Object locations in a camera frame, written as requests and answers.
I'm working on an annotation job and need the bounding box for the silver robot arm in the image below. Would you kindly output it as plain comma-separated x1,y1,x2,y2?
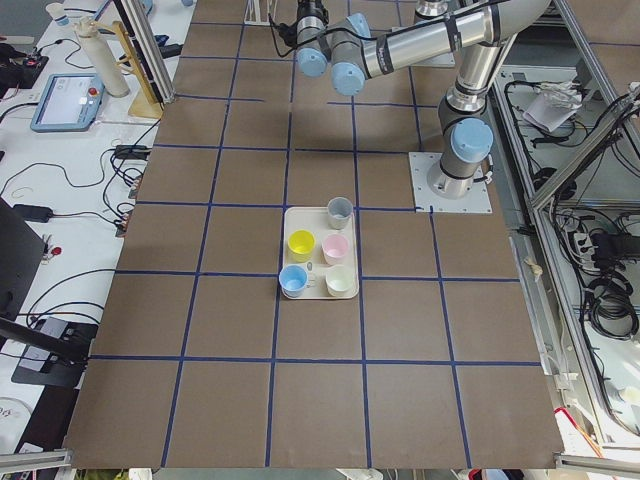
283,0,549,200

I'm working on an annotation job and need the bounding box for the pink plastic cup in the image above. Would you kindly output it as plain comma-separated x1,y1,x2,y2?
321,234,349,265

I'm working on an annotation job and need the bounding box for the yellow plastic cup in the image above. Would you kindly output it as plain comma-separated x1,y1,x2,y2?
287,230,315,263

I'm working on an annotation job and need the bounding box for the grey plastic cup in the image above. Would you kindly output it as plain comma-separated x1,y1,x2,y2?
327,197,353,230

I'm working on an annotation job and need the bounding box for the cream white plastic cup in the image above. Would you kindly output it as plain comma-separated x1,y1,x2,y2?
325,265,354,297

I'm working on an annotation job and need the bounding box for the light blue cup near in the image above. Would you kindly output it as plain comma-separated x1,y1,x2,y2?
278,265,308,298

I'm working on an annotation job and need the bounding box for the white plastic tray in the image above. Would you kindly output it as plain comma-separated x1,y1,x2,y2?
280,207,359,300

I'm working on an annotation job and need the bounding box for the wooden mug tree stand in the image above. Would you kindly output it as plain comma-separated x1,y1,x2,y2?
111,21,162,119

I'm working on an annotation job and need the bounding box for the white cylindrical bottle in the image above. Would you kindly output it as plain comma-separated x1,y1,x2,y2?
74,16,130,98

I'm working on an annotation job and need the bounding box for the blue teach pendant tablet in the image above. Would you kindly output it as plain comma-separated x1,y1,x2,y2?
30,74,104,133

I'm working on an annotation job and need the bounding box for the black power adapter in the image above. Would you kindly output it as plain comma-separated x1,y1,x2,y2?
13,204,54,223

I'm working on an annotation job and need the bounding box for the aluminium frame post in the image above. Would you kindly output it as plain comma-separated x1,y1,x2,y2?
114,0,175,105

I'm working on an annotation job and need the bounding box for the white wire cup rack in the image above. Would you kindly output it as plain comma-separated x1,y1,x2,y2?
244,0,278,26

